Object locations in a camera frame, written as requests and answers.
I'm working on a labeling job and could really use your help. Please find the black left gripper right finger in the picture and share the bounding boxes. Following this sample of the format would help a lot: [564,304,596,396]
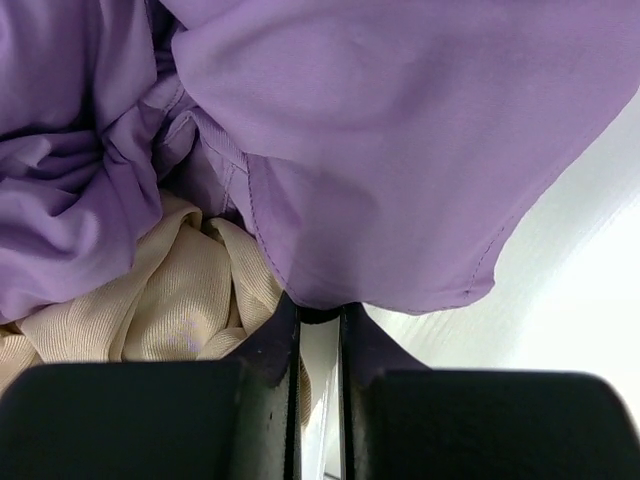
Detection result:
[339,303,430,479]

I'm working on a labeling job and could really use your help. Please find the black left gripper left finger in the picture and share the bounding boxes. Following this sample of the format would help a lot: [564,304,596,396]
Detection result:
[220,295,300,479]

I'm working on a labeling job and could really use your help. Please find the purple trousers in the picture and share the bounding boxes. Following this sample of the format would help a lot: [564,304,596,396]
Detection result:
[1,1,639,322]

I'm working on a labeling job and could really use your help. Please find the beige garment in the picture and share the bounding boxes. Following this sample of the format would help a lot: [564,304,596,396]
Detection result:
[0,192,314,436]

